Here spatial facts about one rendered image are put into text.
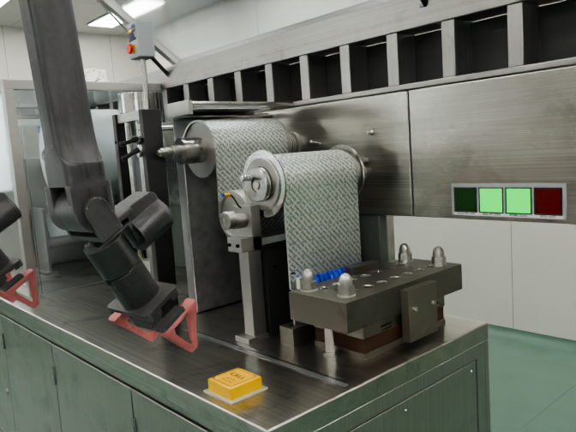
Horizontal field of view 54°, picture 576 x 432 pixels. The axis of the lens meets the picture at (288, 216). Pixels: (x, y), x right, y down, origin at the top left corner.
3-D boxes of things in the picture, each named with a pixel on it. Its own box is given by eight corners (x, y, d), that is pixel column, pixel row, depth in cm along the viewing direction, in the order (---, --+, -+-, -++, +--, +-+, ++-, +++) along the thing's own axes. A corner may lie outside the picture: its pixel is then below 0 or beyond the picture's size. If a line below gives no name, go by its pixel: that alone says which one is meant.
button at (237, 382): (207, 391, 103) (207, 378, 102) (239, 379, 107) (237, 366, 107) (231, 402, 98) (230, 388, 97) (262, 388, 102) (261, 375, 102)
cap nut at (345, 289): (333, 296, 112) (332, 273, 111) (345, 292, 114) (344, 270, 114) (346, 299, 109) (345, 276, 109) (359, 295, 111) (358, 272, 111)
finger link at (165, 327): (188, 327, 89) (158, 283, 85) (219, 335, 84) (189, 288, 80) (159, 360, 85) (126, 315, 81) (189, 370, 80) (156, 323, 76)
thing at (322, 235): (289, 289, 124) (283, 204, 122) (360, 268, 140) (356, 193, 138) (291, 289, 124) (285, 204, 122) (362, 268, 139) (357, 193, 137)
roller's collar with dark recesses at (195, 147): (173, 165, 142) (171, 139, 142) (194, 163, 146) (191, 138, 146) (187, 164, 138) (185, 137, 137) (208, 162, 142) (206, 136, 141)
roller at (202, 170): (187, 177, 150) (183, 123, 148) (261, 171, 166) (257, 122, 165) (218, 177, 139) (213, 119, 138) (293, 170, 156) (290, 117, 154)
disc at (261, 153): (244, 216, 132) (239, 151, 130) (246, 215, 132) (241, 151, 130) (287, 219, 121) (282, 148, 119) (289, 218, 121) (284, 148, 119)
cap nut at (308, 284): (296, 291, 118) (295, 269, 118) (309, 287, 121) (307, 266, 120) (309, 293, 115) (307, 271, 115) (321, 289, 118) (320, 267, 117)
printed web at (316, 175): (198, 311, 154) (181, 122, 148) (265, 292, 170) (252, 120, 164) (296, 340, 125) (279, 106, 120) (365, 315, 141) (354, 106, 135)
